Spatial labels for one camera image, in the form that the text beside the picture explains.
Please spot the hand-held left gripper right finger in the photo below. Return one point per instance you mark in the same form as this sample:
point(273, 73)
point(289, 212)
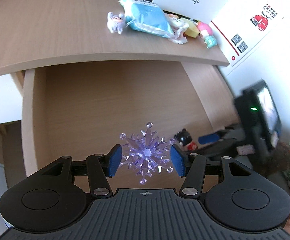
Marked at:
point(177, 161)

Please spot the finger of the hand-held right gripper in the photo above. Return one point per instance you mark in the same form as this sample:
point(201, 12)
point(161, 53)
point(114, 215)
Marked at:
point(220, 150)
point(210, 138)

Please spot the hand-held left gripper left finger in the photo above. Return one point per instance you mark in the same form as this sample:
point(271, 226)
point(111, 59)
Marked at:
point(115, 160)

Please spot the purple crystal snowflake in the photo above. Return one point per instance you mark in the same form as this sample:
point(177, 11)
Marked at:
point(146, 153)

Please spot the wooden drawer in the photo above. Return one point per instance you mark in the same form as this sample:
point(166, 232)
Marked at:
point(125, 100)

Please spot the green toy figure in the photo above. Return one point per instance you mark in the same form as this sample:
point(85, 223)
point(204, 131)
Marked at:
point(210, 41)

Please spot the pink cat toy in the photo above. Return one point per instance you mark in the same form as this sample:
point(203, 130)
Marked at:
point(205, 28)

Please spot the pink white wrapper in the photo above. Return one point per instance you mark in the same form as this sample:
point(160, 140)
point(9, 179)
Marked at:
point(178, 31)

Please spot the yellow toy block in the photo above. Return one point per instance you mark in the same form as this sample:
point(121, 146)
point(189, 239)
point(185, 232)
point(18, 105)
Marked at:
point(191, 28)

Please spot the blue wet wipes packet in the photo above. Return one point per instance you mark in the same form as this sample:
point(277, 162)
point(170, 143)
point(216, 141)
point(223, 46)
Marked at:
point(147, 18)

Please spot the small white purple figure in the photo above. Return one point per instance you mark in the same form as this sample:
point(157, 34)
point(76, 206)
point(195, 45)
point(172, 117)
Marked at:
point(115, 23)

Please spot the white cabinet with printed labels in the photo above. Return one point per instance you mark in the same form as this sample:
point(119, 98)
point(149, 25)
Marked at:
point(250, 27)

